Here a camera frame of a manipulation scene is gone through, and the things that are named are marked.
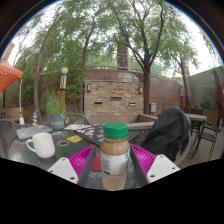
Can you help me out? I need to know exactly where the leaning grey-trunked tree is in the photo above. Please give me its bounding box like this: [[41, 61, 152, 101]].
[[19, 6, 88, 124]]

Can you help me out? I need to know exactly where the green-capped brown drink bottle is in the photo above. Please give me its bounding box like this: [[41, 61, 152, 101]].
[[99, 122, 131, 192]]

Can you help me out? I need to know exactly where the blue printed card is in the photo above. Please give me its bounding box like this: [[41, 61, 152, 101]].
[[52, 130, 69, 137]]

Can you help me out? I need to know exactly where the white printed booklet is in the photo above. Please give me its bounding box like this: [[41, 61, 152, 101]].
[[64, 123, 92, 131]]

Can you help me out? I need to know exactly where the black laptop with stickers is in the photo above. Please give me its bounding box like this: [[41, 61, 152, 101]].
[[73, 124, 140, 148]]

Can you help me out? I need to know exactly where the round dark patio table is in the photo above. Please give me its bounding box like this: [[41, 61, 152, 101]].
[[184, 113, 208, 148]]

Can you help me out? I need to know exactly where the stone brick fountain wall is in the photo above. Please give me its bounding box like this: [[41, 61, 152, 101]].
[[83, 68, 184, 126]]

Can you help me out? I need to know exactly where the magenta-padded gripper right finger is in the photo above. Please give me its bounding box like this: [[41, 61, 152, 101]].
[[129, 143, 181, 188]]

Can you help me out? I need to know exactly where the blue yellow striped cone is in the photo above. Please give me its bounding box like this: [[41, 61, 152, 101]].
[[32, 109, 40, 127]]

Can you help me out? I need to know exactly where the orange canopy tent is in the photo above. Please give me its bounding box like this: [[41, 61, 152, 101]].
[[0, 58, 26, 126]]

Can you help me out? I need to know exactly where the white ceramic mug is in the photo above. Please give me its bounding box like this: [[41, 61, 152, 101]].
[[25, 132, 56, 159]]

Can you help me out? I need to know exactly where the globe-topped lamp post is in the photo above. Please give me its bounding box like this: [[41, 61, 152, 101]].
[[59, 67, 69, 108]]

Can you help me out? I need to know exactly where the grey mesh chair holding jacket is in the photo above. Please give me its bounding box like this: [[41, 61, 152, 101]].
[[173, 133, 194, 168]]

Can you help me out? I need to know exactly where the closed maroon patio umbrella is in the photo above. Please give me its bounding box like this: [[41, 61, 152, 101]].
[[213, 68, 224, 114]]

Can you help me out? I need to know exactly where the yellow square card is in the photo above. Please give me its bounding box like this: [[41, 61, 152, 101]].
[[66, 134, 83, 144]]

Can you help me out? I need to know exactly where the green plant in blue pot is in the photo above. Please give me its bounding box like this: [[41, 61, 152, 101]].
[[44, 89, 68, 131]]

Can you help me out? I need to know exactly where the brown tape ring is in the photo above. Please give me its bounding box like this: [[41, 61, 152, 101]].
[[56, 139, 70, 148]]

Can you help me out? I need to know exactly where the dark-trunked upright tree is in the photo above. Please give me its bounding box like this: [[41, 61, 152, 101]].
[[106, 0, 201, 116]]

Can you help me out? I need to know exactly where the black metal patio chair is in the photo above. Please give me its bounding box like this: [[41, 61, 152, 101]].
[[191, 113, 224, 161]]

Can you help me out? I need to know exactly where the black jacket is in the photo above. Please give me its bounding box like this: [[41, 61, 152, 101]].
[[141, 107, 192, 163]]

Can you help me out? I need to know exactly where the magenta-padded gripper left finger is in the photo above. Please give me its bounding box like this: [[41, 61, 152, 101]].
[[47, 145, 98, 188]]

